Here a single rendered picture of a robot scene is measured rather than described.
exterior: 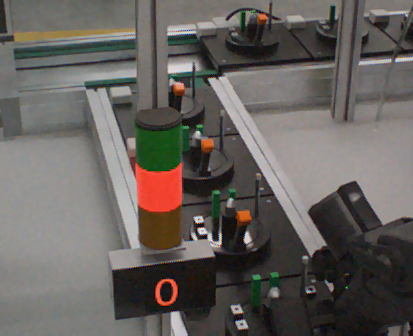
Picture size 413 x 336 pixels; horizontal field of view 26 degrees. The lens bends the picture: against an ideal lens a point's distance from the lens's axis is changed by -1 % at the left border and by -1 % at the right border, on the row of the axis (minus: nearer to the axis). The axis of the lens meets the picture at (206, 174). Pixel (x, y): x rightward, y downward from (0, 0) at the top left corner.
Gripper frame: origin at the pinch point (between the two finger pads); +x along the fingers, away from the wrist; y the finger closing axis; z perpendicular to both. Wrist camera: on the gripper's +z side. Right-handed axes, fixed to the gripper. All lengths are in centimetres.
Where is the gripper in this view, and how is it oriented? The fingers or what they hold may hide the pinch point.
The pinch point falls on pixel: (343, 331)
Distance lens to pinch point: 103.4
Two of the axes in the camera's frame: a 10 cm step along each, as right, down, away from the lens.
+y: -9.7, 1.1, -2.1
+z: -2.0, -8.8, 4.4
